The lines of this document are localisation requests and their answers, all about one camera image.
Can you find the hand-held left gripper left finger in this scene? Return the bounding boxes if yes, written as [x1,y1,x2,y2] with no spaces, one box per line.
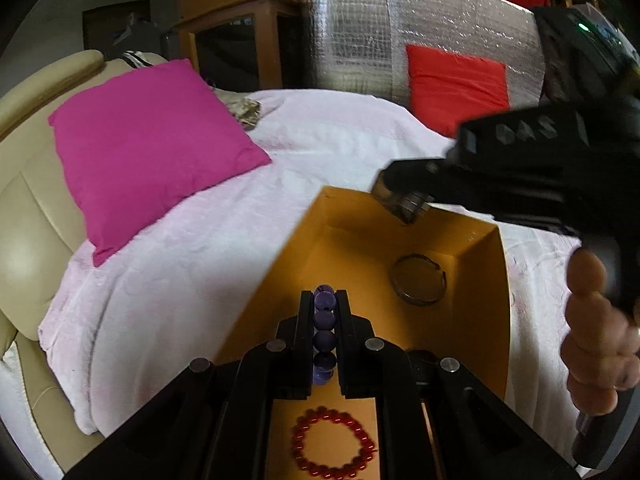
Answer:
[65,289,317,480]

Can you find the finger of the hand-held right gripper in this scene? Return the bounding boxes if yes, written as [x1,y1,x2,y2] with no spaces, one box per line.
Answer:
[377,157,461,197]

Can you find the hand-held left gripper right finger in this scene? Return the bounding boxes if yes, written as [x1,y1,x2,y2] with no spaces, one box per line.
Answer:
[336,289,581,480]

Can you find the purple bead bracelet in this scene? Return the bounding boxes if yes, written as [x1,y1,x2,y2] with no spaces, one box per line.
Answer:
[311,284,338,386]

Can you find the silver watch with gold face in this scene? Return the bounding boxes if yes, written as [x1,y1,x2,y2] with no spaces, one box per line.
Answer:
[372,180,433,226]

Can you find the black bangle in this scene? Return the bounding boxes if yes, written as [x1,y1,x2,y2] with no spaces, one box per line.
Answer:
[390,255,448,307]

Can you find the orange box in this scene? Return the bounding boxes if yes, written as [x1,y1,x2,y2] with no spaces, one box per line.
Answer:
[212,186,512,480]

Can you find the red bead bracelet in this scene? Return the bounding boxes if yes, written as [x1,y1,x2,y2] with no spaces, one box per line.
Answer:
[291,408,378,480]

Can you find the person's right hand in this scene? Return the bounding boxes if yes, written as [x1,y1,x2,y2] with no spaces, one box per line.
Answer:
[560,250,640,417]

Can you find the red cushion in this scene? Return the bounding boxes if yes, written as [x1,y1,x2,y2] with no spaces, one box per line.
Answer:
[406,44,511,138]

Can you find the pale pink fluffy blanket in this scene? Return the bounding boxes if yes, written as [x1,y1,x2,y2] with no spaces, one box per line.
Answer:
[37,89,586,436]

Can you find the silver foil insulation panel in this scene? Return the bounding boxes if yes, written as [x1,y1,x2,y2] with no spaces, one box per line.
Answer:
[300,0,548,111]

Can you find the patterned cloth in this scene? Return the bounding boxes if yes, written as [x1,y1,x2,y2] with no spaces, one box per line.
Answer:
[215,87,263,131]

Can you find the magenta cushion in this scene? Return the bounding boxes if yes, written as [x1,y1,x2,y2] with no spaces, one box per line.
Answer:
[48,58,272,267]

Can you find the black white striped cloth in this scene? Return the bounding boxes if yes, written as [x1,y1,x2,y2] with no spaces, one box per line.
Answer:
[120,51,166,68]

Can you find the beige leather sofa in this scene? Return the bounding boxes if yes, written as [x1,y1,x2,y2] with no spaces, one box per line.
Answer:
[0,50,106,480]

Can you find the white fluffy cloth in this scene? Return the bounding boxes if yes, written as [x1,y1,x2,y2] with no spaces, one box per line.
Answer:
[0,345,38,461]

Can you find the dark framed panel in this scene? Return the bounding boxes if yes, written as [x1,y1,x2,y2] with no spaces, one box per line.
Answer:
[82,0,176,56]

